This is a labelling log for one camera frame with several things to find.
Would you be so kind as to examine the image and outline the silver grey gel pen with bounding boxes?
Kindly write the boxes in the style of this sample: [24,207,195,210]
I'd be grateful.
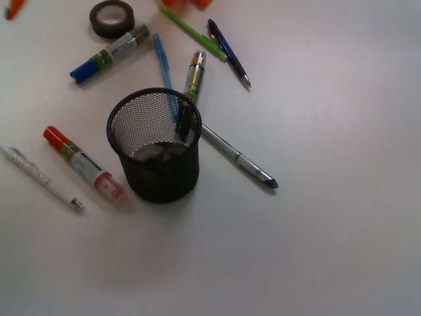
[201,124,278,189]

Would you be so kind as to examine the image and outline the green pen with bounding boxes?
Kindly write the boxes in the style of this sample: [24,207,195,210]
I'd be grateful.
[159,4,228,63]

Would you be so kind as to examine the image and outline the green board marker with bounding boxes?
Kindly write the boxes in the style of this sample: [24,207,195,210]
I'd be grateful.
[184,49,207,103]

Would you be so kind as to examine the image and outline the dark blue pen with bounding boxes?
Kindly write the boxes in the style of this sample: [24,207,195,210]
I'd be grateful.
[208,19,251,88]

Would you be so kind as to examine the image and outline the large black tape roll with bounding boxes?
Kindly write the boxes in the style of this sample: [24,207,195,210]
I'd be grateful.
[89,1,136,39]

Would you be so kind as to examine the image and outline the red board marker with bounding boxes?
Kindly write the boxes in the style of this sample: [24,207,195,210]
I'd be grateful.
[43,126,126,203]

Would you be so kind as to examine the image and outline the black mesh pen holder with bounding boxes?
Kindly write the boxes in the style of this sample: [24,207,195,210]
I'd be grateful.
[107,88,202,203]

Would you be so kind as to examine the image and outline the light blue ballpoint pen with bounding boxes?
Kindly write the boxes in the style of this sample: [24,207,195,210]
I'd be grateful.
[152,32,180,124]

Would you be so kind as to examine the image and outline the blue board marker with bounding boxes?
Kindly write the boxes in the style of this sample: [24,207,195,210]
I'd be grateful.
[70,24,150,84]

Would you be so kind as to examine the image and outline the white mechanical pencil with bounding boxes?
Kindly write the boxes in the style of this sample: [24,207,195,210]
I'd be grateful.
[1,145,85,214]

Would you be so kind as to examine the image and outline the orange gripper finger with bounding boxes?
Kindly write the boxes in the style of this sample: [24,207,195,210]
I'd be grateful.
[4,0,26,20]

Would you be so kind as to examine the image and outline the small dark tape roll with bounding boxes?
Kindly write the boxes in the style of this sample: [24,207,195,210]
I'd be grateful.
[157,142,188,163]

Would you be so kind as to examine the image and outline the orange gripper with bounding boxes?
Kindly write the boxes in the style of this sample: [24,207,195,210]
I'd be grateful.
[162,0,212,9]

